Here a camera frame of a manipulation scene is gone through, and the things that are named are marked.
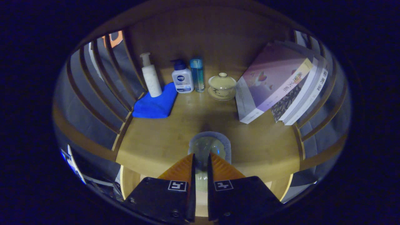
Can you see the green scrubber with grey pad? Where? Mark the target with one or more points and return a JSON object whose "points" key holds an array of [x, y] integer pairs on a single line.
{"points": [[207, 147]]}

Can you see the white pump bottle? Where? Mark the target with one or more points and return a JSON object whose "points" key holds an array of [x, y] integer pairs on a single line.
{"points": [[151, 81]]}

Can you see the blue cloth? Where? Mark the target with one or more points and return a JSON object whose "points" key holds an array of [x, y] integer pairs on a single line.
{"points": [[153, 106]]}

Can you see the teal bottle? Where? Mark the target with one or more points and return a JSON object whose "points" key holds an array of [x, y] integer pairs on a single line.
{"points": [[197, 76]]}

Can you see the dark patterned book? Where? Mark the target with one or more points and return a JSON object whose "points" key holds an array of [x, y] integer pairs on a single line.
{"points": [[284, 106]]}

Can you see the plain white book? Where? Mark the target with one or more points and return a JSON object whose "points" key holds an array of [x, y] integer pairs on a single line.
{"points": [[300, 100]]}

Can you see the white bottle with blue cap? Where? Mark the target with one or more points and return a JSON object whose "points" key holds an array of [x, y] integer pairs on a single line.
{"points": [[182, 81]]}

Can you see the beige lidded tea bowl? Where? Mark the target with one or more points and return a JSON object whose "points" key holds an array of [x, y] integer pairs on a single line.
{"points": [[222, 86]]}

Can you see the purple book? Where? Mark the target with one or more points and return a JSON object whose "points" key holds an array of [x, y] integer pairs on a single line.
{"points": [[268, 81]]}

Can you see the wooden countertop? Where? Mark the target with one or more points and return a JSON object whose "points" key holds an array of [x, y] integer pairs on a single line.
{"points": [[162, 140]]}

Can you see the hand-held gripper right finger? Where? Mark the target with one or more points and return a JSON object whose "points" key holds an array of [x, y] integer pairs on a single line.
{"points": [[211, 193]]}

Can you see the white book with black lettering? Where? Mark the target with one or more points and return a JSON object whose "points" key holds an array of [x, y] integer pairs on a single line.
{"points": [[315, 90]]}

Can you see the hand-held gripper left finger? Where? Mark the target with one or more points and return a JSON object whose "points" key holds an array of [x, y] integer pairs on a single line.
{"points": [[191, 193]]}

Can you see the wooden cabinet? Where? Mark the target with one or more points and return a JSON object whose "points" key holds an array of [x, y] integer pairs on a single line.
{"points": [[203, 34]]}

